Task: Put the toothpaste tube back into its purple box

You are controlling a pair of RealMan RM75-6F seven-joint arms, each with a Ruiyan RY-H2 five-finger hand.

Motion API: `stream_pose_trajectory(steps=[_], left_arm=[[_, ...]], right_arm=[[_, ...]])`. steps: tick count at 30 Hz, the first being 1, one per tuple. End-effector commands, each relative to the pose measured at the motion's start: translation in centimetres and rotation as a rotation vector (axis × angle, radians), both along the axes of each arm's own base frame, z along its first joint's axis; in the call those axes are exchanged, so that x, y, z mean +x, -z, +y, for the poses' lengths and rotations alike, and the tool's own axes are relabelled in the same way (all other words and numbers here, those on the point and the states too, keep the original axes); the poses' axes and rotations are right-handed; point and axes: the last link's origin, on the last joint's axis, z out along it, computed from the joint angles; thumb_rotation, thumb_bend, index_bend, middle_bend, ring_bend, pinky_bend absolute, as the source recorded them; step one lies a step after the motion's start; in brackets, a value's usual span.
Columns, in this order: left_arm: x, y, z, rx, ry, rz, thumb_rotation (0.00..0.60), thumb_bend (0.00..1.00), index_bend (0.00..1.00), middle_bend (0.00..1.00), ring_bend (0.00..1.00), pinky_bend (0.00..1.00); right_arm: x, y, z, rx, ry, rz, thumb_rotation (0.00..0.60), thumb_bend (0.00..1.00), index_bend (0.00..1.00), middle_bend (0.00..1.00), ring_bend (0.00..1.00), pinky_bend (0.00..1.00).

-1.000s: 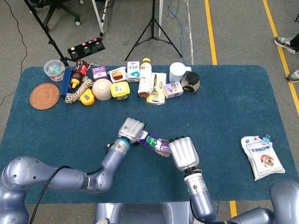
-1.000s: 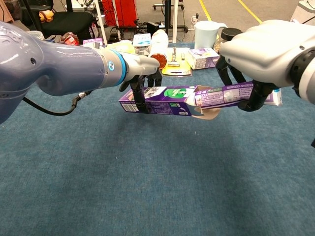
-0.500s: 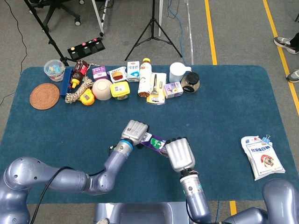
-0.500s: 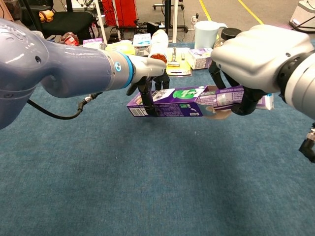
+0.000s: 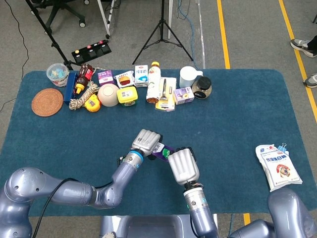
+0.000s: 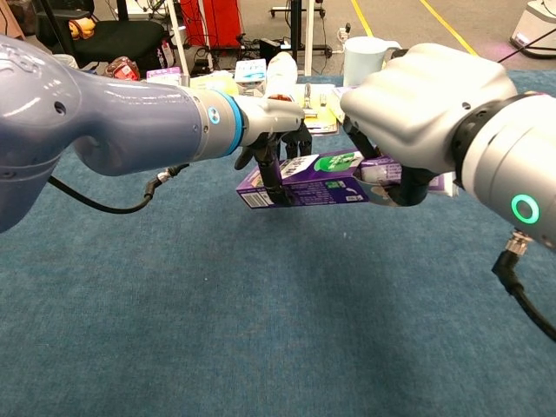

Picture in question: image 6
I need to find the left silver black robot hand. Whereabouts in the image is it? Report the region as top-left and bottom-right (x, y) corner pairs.
(234, 96), (314, 209)

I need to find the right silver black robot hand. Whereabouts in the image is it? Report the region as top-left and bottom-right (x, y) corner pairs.
(340, 43), (518, 208)

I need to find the purple toothpaste box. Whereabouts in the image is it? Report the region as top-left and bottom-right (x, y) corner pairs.
(235, 149), (407, 209)

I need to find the purple white toothpaste tube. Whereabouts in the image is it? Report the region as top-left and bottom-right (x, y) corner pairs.
(359, 156), (460, 199)

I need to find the black power adapter box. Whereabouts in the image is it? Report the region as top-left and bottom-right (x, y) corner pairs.
(259, 37), (288, 60)

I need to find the small purple white carton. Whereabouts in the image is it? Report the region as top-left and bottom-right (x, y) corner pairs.
(146, 66), (183, 86)

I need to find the white milk tea bottle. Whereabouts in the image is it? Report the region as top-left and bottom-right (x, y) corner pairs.
(265, 51), (299, 101)

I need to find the razor on yellow card pack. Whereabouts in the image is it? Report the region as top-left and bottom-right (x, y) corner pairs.
(295, 82), (344, 136)

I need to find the white blue milk carton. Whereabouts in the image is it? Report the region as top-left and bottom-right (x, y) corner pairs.
(235, 58), (268, 99)

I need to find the green container yellow lid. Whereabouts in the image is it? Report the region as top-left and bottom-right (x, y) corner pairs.
(189, 71), (240, 95)

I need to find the light blue plastic mug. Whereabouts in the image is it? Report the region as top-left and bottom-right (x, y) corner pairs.
(342, 36), (403, 88)

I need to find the thin black rod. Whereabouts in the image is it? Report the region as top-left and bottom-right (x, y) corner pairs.
(496, 30), (556, 65)

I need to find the red cabinet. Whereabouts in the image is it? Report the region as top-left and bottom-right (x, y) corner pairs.
(179, 0), (243, 48)

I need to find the white machine housing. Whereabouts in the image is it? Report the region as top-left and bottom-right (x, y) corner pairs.
(508, 0), (556, 57)

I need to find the brown sauce bottle yellow cap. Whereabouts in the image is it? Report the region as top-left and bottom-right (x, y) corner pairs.
(105, 56), (142, 82)

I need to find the black office chair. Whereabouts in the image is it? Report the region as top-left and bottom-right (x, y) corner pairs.
(34, 0), (169, 66)

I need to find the blue carpet table mat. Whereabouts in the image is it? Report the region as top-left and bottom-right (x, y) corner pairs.
(0, 71), (556, 417)

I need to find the brown yellow plush toy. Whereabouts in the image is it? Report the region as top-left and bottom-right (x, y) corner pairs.
(68, 17), (96, 41)

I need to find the tan wooden board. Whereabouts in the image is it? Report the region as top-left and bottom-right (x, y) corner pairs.
(0, 0), (26, 41)

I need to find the white upright post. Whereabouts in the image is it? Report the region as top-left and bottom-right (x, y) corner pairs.
(303, 0), (315, 77)

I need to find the white slanted frame leg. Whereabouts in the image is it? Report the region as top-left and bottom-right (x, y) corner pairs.
(167, 0), (192, 82)

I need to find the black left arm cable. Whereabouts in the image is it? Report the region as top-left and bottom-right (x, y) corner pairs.
(47, 163), (191, 215)

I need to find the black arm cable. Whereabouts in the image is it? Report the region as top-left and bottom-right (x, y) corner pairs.
(492, 232), (556, 342)
(47, 163), (191, 215)

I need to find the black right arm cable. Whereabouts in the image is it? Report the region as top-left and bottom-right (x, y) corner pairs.
(492, 232), (556, 342)

